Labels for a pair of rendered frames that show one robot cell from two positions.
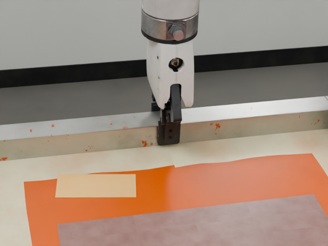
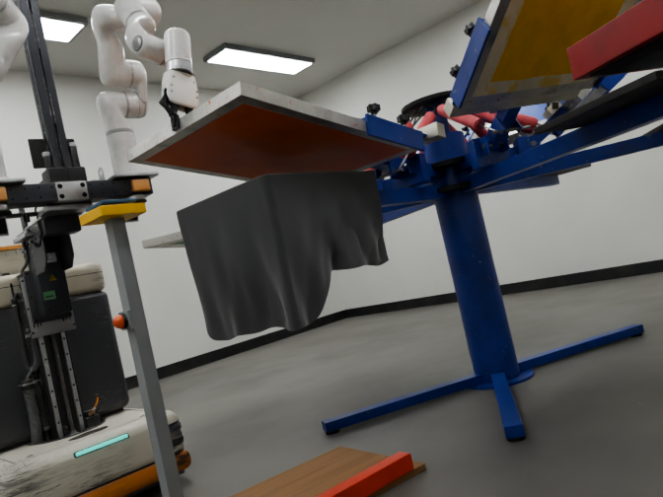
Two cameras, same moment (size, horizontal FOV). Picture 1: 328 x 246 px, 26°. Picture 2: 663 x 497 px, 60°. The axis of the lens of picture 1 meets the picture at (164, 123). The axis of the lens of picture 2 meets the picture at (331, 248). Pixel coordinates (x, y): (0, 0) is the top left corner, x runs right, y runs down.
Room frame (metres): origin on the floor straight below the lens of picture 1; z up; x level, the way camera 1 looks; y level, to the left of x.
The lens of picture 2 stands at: (1.61, 1.53, 0.66)
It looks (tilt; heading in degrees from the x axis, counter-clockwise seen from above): 2 degrees up; 234
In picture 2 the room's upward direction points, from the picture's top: 13 degrees counter-clockwise
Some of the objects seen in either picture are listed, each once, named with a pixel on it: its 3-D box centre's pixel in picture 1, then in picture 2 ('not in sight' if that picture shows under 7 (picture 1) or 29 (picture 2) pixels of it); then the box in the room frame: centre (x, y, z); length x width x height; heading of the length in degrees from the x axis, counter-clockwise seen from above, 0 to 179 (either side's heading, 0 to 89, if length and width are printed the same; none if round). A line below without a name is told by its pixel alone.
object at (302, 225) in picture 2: not in sight; (337, 241); (0.58, 0.13, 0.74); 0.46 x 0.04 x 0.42; 12
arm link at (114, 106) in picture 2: not in sight; (117, 113); (0.94, -0.51, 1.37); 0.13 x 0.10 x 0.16; 5
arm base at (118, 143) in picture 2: not in sight; (122, 157); (0.95, -0.52, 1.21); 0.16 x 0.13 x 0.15; 99
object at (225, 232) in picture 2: not in sight; (234, 265); (0.86, -0.02, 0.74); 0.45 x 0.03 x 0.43; 102
